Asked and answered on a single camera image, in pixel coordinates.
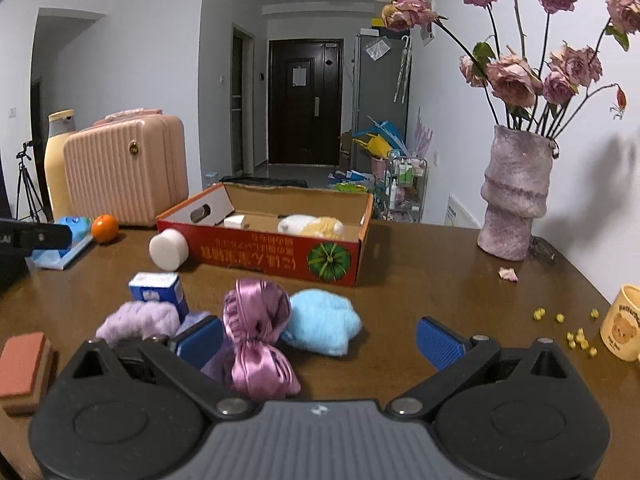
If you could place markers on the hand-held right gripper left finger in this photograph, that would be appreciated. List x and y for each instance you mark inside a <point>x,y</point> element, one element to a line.
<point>200,340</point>

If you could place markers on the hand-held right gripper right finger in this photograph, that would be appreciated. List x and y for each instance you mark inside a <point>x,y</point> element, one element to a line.
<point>440,342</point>

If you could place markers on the light blue tissue pack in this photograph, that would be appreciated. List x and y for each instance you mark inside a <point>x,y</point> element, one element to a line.
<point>79,230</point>

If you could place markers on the dark blue handkerchief pack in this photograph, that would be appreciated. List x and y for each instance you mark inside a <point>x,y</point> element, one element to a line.
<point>160,294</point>

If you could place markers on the lavender fluffy cloth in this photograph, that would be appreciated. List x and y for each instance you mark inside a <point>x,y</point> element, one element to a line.
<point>137,322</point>

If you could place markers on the white round roll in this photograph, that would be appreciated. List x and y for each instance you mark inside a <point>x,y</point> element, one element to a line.
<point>169,250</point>

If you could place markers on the red cardboard box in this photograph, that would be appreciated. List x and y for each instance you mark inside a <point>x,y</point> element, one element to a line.
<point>260,257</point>

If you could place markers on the light blue fluffy cloth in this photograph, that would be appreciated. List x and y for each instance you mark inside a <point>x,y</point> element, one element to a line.
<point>322,322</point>

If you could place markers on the orange and brown sponge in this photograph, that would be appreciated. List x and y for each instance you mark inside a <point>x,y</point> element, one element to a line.
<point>22,370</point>

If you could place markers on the black tripod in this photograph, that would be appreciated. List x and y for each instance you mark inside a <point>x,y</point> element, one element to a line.
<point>22,170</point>

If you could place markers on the orange fruit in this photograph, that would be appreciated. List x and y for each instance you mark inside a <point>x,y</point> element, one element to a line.
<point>105,229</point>

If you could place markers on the yellow bottle with grey cap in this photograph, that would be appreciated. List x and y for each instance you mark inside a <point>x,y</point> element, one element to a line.
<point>54,160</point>

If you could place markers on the fallen pink petal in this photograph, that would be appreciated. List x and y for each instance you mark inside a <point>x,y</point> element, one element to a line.
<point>508,273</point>

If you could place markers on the scattered yellow crumbs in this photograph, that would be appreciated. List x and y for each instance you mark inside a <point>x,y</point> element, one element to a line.
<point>539,314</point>

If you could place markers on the pink ribbed suitcase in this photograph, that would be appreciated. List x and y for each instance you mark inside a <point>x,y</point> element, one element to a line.
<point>125,175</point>

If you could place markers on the small white block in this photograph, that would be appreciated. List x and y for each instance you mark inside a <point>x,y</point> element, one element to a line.
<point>234,221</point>

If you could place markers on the yellow and white plush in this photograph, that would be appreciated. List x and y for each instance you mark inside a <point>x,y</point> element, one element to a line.
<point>312,226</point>

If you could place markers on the metal storage cart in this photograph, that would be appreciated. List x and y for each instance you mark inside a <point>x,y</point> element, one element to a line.
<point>407,185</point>

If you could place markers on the pink textured vase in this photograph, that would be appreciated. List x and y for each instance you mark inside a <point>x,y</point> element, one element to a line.
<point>515,190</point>

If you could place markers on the black floor mat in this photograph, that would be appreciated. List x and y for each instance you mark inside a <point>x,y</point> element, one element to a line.
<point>265,181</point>

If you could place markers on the yellow bear mug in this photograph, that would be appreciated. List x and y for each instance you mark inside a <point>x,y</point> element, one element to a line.
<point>622,325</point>

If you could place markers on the pile of colourful packets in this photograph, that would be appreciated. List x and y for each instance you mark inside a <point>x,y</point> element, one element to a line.
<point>350,180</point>

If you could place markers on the pink bucket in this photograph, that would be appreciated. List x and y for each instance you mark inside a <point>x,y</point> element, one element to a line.
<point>379,165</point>

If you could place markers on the purple dried plant bundle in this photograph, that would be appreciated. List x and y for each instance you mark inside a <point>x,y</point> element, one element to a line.
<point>423,132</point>

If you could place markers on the brown cardboard carton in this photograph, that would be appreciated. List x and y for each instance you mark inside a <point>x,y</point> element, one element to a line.
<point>345,152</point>

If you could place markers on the pile of blue yellow bags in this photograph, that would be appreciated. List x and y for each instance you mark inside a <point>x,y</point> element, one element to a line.
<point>377,137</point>

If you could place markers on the grey interior door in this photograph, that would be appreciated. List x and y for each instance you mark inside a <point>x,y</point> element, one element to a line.
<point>239,105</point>

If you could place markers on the dark brown entrance door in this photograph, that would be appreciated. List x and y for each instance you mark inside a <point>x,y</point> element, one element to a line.
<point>305,120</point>

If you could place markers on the grey refrigerator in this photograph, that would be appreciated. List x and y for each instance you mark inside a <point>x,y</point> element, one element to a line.
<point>372,95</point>

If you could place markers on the bunch of dried roses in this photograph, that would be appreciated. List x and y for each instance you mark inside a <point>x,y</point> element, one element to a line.
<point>512,77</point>

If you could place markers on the hanging white umbrella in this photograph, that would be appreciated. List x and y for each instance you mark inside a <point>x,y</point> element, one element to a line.
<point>402,70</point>

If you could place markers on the white paper notice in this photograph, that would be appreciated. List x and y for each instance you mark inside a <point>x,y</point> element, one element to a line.
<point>298,76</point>

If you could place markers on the yellow and black box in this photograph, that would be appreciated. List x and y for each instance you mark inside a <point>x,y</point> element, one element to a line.
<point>377,22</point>

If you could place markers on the wall poster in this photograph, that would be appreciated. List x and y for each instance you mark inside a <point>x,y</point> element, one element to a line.
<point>427,35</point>

